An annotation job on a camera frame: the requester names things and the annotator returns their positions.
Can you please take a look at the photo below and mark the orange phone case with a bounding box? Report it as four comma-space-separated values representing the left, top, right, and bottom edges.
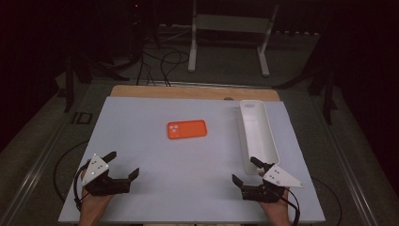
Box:
167, 119, 208, 140

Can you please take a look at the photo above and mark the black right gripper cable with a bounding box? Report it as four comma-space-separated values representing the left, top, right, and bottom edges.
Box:
276, 187, 301, 226

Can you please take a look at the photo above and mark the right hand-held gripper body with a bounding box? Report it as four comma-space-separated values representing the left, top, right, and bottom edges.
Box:
240, 163, 306, 203

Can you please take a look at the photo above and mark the person's right hand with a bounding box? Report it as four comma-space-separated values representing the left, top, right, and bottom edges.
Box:
257, 170, 291, 220

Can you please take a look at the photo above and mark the black floor cable bundle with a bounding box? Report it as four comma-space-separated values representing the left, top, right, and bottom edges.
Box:
136, 48, 191, 88

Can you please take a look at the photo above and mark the black tripod stand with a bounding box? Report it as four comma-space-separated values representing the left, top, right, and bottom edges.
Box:
61, 46, 130, 114
276, 12, 341, 126

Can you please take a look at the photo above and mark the thin black floor cable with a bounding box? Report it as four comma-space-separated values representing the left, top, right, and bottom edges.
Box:
310, 177, 343, 226
52, 140, 90, 203

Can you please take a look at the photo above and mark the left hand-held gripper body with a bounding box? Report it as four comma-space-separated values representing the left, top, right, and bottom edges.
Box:
80, 153, 132, 198

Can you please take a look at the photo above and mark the black floor socket frame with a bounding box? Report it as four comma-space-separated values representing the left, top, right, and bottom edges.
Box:
71, 111, 93, 125

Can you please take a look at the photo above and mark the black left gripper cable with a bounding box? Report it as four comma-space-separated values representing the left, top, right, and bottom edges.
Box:
72, 160, 92, 212

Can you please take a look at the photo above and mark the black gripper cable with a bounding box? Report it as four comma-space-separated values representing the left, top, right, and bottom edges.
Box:
276, 187, 301, 226
72, 160, 92, 212

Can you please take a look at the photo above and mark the person's left hand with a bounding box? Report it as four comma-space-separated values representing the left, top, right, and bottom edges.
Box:
79, 170, 115, 220

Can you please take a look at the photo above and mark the long white plastic tray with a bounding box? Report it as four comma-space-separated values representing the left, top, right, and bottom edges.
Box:
238, 99, 280, 176

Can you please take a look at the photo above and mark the white metal stand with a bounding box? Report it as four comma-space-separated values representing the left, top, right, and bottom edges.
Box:
187, 0, 280, 78

